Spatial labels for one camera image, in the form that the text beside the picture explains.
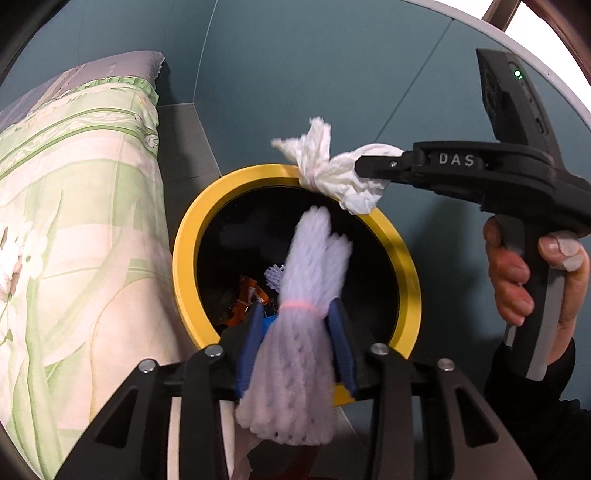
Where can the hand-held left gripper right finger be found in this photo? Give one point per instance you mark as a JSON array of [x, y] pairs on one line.
[[345, 360]]

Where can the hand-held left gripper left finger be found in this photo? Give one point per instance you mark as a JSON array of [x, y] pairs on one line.
[[247, 360]]

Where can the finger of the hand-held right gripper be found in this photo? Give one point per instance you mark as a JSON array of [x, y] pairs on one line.
[[425, 168]]

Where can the blue wrapper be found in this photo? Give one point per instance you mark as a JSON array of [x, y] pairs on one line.
[[270, 321]]

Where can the large lavender foam net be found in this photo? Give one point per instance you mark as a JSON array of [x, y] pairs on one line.
[[295, 346]]

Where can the orange snack packet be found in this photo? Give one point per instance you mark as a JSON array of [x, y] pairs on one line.
[[244, 300]]

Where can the small lavender foam net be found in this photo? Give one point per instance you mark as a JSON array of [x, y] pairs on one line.
[[274, 277]]

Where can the white tissue bundle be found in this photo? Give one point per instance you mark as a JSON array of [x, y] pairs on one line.
[[323, 170]]

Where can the yellow rimmed black bin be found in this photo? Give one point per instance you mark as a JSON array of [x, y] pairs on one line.
[[184, 258]]

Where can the person's right forearm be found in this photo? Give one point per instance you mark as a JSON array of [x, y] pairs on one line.
[[531, 401]]

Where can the person's right hand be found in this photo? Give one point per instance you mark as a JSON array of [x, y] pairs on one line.
[[505, 272]]

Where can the brown framed window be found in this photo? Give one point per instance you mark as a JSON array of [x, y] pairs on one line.
[[545, 18]]

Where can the green floral quilt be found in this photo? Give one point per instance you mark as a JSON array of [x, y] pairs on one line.
[[92, 207]]

